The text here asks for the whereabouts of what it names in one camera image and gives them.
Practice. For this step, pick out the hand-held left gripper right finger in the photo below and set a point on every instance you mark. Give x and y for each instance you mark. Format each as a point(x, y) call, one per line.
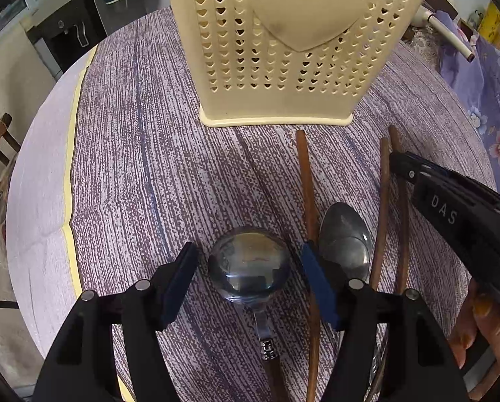
point(319, 284)

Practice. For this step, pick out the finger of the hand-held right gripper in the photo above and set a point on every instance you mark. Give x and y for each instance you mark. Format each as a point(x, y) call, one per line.
point(407, 169)
point(467, 183)

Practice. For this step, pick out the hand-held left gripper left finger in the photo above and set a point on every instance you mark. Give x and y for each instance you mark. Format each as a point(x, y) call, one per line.
point(178, 289)

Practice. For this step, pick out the brown wooden chopstick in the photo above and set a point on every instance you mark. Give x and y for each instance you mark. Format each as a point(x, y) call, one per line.
point(306, 184)
point(383, 197)
point(402, 226)

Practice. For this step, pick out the oval metal spoon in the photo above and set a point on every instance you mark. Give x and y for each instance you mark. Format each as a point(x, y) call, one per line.
point(344, 238)

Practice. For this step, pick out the cream perforated utensil holder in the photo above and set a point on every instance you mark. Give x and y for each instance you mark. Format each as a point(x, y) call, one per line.
point(283, 50)

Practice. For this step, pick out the person's right hand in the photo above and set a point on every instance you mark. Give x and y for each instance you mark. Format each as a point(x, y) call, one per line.
point(497, 335)

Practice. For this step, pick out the purple floral cloth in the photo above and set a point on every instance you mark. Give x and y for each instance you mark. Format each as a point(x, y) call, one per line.
point(492, 100)

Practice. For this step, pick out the beige patterned cloth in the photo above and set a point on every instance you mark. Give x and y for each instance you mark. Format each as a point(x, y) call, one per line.
point(421, 44)

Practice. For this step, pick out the cream lidded pot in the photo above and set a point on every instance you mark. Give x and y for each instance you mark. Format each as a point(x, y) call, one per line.
point(446, 33)

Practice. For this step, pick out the pale lilac table cover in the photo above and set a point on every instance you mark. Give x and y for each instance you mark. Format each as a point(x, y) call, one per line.
point(40, 201)

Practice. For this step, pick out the water dispenser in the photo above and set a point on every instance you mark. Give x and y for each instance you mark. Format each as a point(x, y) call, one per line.
point(61, 29)

